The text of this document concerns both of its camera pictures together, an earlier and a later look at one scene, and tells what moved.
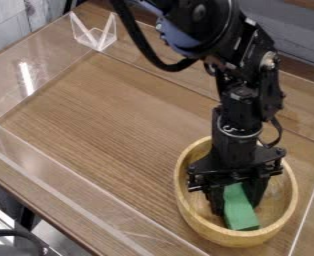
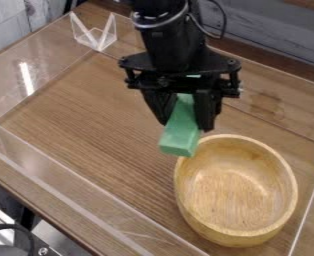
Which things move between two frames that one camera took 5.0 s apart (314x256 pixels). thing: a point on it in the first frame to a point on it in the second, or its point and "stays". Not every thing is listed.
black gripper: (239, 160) to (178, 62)
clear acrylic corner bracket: (96, 38) stays
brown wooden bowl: (206, 223) stays
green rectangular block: (241, 211) to (182, 138)
